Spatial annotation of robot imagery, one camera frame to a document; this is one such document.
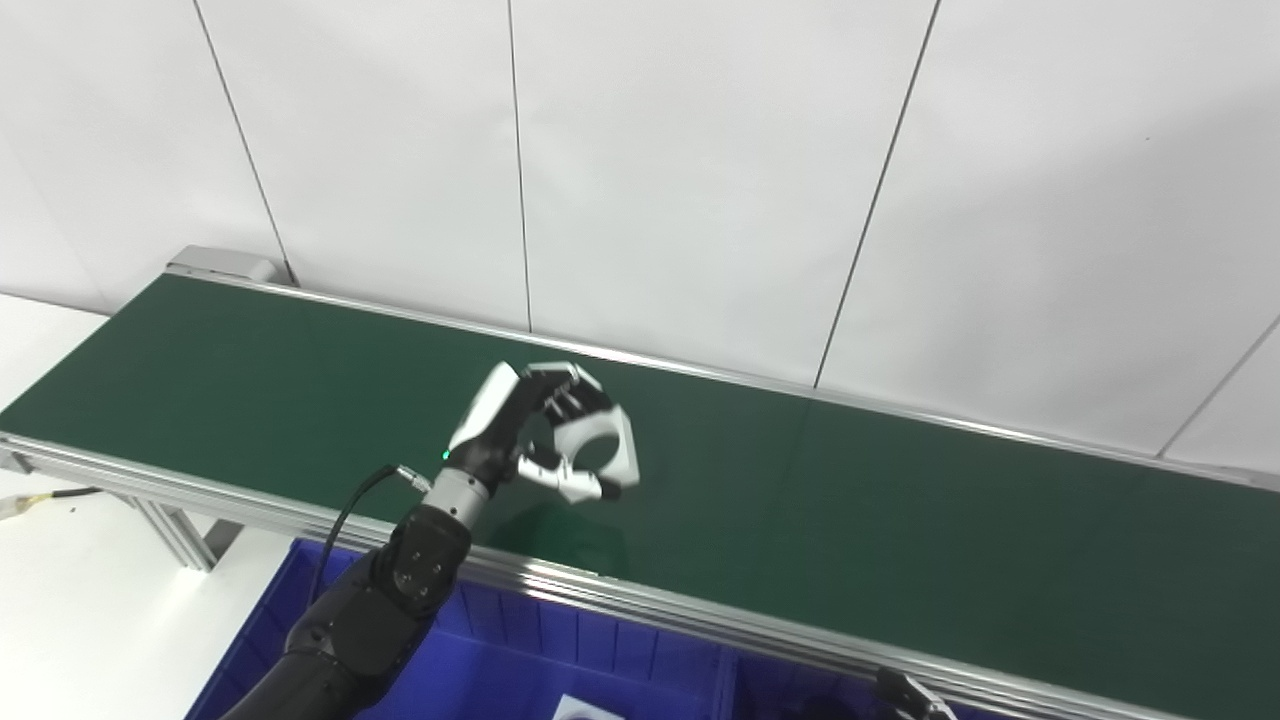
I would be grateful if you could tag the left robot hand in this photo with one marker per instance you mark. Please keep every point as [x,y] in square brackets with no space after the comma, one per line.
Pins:
[485,420]

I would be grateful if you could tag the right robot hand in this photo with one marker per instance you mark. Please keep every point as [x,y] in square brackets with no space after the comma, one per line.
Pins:
[915,700]

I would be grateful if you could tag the white square block round hole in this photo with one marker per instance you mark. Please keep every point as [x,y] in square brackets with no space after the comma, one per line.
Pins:
[590,712]
[625,440]

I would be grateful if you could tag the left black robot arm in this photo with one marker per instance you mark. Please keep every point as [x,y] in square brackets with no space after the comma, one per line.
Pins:
[370,620]

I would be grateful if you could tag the blue plastic bin black parts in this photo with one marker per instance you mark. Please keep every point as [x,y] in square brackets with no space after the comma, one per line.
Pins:
[760,690]

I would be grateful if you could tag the blue plastic bin white parts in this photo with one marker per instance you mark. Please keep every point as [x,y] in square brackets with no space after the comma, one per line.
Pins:
[500,660]

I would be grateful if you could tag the grey conveyor end housing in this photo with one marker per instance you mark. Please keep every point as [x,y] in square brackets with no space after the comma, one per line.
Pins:
[225,263]

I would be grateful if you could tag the aluminium conveyor support leg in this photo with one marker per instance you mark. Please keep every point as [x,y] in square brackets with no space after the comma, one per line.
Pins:
[185,535]

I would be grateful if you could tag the green conveyor belt aluminium frame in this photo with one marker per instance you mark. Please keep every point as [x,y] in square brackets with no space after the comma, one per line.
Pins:
[900,520]

